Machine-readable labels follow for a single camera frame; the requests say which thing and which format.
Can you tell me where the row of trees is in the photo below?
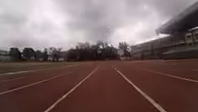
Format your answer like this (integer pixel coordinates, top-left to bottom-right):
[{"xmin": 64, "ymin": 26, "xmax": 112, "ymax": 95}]
[{"xmin": 5, "ymin": 38, "xmax": 133, "ymax": 68}]

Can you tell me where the pale kerb strip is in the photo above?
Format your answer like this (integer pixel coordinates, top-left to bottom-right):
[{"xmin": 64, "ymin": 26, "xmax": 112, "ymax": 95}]
[{"xmin": 0, "ymin": 64, "xmax": 79, "ymax": 77}]

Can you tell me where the grandstand building with roof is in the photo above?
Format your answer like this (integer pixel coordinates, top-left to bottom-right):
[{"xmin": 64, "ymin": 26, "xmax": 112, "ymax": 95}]
[{"xmin": 126, "ymin": 0, "xmax": 198, "ymax": 64}]

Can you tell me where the red running track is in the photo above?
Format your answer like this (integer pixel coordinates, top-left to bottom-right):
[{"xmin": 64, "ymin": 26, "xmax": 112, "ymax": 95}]
[{"xmin": 0, "ymin": 53, "xmax": 198, "ymax": 112}]

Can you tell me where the grass field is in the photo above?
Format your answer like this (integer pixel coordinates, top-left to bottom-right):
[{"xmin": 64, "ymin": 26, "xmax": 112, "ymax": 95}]
[{"xmin": 0, "ymin": 55, "xmax": 89, "ymax": 74}]

